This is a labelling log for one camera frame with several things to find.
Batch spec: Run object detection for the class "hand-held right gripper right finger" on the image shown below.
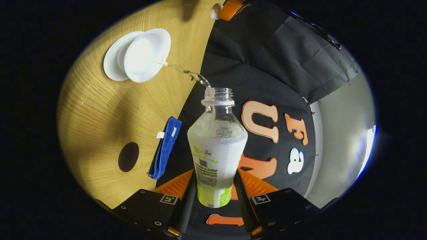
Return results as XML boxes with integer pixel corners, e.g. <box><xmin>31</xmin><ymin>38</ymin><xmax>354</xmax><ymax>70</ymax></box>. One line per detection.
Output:
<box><xmin>233</xmin><ymin>168</ymin><xmax>323</xmax><ymax>238</ymax></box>

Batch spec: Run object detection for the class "white teacup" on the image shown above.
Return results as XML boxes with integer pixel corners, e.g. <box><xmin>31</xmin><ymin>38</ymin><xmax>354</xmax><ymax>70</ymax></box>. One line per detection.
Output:
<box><xmin>124</xmin><ymin>28</ymin><xmax>171</xmax><ymax>83</ymax></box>

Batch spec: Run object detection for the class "clear water bottle white label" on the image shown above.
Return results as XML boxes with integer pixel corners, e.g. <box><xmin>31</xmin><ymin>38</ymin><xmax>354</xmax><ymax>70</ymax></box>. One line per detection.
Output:
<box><xmin>187</xmin><ymin>88</ymin><xmax>249</xmax><ymax>208</ymax></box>

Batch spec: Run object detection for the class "white saucer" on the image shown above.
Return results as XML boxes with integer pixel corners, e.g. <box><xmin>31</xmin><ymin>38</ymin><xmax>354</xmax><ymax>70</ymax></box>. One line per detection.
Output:
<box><xmin>103</xmin><ymin>31</ymin><xmax>145</xmax><ymax>82</ymax></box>

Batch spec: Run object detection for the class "blue towel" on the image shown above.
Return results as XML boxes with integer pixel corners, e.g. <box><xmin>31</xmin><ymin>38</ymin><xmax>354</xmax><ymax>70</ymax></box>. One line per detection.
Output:
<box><xmin>148</xmin><ymin>116</ymin><xmax>182</xmax><ymax>180</ymax></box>

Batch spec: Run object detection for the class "brown round coaster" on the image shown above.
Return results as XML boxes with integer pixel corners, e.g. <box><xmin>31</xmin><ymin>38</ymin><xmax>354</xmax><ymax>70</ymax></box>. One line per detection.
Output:
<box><xmin>118</xmin><ymin>142</ymin><xmax>140</xmax><ymax>173</ymax></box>

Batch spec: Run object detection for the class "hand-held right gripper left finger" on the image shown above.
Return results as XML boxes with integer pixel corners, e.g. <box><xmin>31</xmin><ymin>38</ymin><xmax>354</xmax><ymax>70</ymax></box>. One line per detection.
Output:
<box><xmin>111</xmin><ymin>169</ymin><xmax>198</xmax><ymax>238</ymax></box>

